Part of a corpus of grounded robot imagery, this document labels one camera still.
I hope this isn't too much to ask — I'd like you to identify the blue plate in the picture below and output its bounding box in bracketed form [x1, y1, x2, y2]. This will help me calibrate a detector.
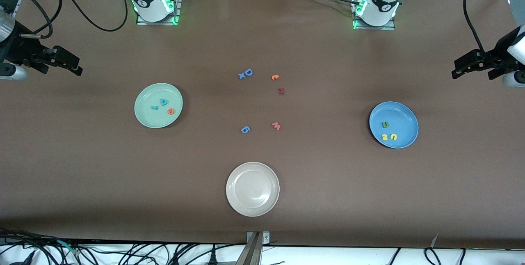
[369, 101, 419, 149]

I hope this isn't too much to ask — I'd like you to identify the mint green plate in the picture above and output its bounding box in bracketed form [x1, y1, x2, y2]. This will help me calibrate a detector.
[134, 83, 183, 129]

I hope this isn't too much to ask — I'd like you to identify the beige plate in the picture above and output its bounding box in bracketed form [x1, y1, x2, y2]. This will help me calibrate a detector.
[226, 162, 280, 217]

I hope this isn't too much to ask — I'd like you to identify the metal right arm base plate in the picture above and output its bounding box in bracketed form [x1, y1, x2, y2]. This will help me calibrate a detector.
[136, 0, 181, 25]

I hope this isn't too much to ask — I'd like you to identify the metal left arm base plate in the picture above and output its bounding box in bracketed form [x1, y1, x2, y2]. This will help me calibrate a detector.
[352, 0, 396, 31]

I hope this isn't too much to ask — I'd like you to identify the metal table edge bracket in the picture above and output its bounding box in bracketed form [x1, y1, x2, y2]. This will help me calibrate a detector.
[246, 231, 270, 245]

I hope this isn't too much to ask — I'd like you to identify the dark metal post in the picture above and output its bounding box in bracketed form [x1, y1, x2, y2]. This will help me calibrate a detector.
[236, 232, 263, 265]

